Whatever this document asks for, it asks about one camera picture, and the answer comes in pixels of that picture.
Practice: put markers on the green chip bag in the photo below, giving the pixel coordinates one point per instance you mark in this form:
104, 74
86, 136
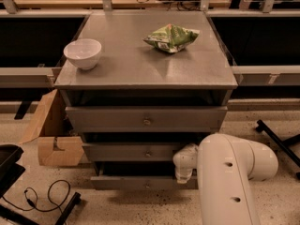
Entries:
172, 38

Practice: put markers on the black chair base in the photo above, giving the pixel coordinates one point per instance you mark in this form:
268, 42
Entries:
10, 171

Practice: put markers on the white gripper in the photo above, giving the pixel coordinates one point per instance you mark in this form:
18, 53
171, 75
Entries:
185, 158

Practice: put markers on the cardboard box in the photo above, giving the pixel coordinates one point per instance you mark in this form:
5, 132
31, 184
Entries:
49, 127

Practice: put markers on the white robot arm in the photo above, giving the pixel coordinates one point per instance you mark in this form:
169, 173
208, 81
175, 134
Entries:
225, 165

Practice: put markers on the grey drawer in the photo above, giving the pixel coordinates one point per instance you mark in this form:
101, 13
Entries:
138, 175
87, 119
161, 151

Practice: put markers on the grey drawer cabinet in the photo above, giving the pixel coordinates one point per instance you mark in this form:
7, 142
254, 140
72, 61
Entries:
132, 73

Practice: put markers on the black stand leg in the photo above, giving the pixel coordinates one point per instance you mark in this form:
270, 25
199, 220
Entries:
289, 158

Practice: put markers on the white bowl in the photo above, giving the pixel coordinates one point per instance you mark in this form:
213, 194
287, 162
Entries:
83, 53

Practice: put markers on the grey middle drawer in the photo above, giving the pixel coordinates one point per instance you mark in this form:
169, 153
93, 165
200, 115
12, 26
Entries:
161, 151

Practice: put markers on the grey top drawer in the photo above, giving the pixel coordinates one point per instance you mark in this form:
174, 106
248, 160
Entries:
87, 119

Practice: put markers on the grey bottom drawer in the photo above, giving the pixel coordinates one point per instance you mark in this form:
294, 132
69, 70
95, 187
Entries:
138, 175

